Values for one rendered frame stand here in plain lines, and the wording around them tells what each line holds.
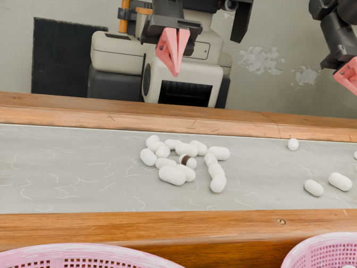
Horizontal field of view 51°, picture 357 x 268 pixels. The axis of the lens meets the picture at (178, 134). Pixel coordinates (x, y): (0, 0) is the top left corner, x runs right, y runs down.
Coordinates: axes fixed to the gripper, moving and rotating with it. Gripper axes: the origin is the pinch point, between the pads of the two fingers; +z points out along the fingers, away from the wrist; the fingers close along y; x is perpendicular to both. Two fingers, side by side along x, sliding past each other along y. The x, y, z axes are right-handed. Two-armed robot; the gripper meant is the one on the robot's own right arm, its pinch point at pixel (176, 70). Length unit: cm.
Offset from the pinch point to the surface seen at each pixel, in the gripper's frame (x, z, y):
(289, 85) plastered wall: 148, -119, 151
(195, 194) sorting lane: -4.6, 23.7, -1.4
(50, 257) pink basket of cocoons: -15.4, 32.9, -19.1
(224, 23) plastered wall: 121, -145, 89
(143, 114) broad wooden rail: 10.1, 2.7, -3.7
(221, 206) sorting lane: -6.5, 26.0, 1.0
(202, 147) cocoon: 2.0, 13.4, 3.6
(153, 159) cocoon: -0.7, 17.1, -5.6
